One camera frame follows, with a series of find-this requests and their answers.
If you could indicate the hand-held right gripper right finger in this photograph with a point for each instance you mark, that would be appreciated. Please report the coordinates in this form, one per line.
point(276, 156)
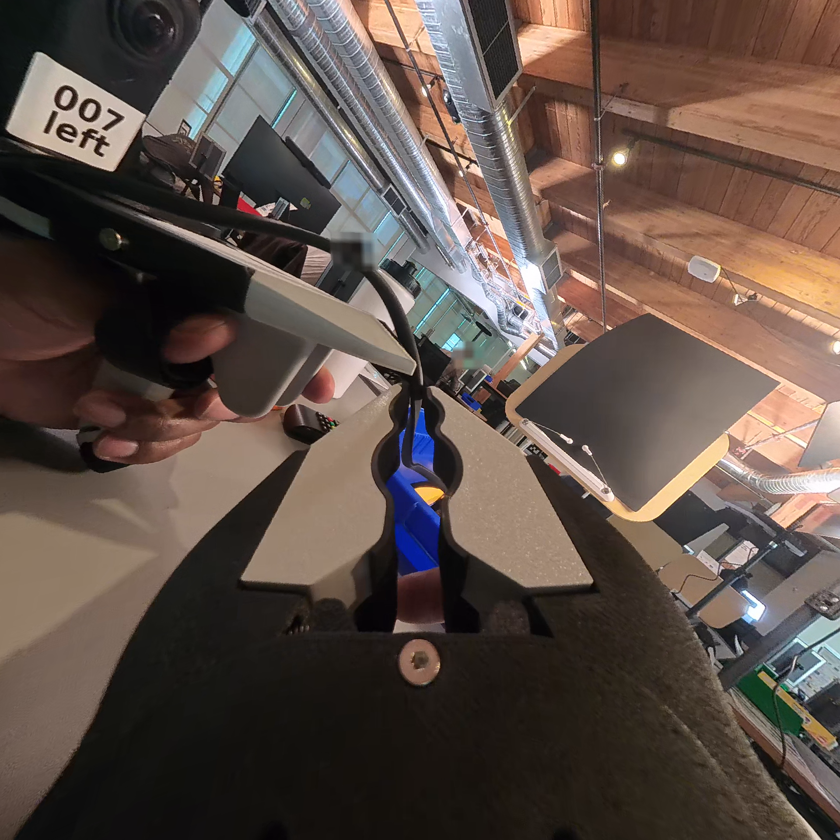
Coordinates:
point(512, 525)

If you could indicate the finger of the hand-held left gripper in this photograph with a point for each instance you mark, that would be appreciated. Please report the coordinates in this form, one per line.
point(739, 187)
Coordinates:
point(315, 321)

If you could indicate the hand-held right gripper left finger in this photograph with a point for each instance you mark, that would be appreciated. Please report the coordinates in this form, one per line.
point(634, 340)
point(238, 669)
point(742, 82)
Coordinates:
point(328, 525)

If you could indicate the person's left hand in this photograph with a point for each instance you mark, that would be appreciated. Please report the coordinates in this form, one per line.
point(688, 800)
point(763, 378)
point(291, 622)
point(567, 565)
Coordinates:
point(46, 328)

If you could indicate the white water bottle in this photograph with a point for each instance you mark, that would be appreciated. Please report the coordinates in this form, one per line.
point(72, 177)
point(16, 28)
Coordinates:
point(351, 374)

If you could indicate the blue plastic bin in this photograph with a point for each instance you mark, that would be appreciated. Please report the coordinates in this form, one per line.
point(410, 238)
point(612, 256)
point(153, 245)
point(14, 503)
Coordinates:
point(413, 525)

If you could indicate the black device with coloured buttons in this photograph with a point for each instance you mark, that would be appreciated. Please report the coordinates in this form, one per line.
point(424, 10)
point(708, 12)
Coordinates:
point(305, 423)

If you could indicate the black monitor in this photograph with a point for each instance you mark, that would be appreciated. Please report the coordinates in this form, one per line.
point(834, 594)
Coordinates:
point(275, 177)

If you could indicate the black board with wooden rim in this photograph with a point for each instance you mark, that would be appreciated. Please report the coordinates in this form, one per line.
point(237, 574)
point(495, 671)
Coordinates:
point(643, 407)

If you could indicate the black tripod stand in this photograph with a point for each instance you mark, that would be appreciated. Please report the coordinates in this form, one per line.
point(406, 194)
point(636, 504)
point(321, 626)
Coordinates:
point(741, 577)

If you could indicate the green bin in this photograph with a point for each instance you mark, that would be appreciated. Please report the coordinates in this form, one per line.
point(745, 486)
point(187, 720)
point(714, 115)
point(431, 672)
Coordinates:
point(761, 695)

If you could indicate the ceiling spotlight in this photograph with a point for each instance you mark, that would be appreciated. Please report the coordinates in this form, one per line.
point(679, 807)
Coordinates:
point(619, 157)

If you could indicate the silver spiral air duct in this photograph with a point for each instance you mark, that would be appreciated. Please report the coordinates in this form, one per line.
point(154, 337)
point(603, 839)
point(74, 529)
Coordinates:
point(787, 479)
point(354, 85)

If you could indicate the silver duct with vent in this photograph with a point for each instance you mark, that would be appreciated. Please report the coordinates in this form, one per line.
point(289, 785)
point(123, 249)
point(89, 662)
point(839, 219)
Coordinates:
point(505, 164)

